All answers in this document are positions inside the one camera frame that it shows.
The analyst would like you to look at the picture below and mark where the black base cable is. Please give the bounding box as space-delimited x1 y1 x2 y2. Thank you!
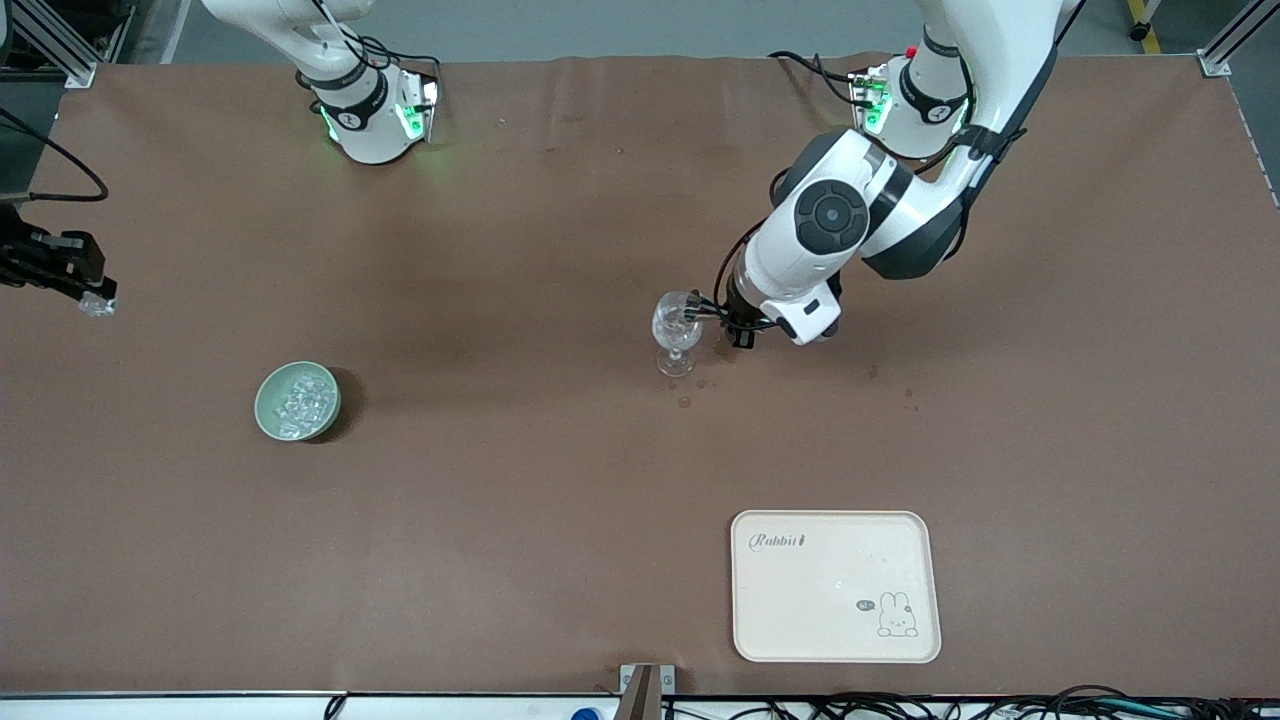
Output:
768 50 863 107
300 0 442 96

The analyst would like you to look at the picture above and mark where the green ceramic bowl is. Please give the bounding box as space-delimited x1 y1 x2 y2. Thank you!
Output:
254 361 342 442

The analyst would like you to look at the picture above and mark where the metal bracket with post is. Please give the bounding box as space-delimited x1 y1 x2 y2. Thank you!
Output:
619 663 676 720

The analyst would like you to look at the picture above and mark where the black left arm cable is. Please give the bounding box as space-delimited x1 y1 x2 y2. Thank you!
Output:
940 40 1061 191

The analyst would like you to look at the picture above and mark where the clear stemmed wine glass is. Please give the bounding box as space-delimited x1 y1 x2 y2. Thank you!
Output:
652 291 704 378

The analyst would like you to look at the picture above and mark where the cream tray with rabbit print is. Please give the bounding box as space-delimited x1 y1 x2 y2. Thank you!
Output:
731 510 942 664

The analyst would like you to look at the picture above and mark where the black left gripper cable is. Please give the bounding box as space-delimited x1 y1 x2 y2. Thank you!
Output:
712 222 781 333

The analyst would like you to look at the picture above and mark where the heap of clear ice cubes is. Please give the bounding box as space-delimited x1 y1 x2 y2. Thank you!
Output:
272 368 336 438

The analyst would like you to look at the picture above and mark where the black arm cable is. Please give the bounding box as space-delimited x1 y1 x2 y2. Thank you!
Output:
0 105 109 204
940 40 1061 191

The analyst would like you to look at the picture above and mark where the black right base cable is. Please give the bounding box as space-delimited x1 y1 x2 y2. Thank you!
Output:
300 0 442 96

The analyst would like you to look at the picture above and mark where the black cable tangle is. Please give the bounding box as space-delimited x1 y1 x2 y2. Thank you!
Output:
660 685 1280 720

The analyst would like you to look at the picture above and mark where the black left base cable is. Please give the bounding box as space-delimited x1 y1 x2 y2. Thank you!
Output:
768 50 863 107

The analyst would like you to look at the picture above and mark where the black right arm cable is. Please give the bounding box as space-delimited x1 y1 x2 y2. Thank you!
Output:
0 105 109 204

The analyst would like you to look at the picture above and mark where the aluminium frame profile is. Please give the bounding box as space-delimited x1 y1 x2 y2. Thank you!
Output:
1198 0 1280 78
8 0 101 89

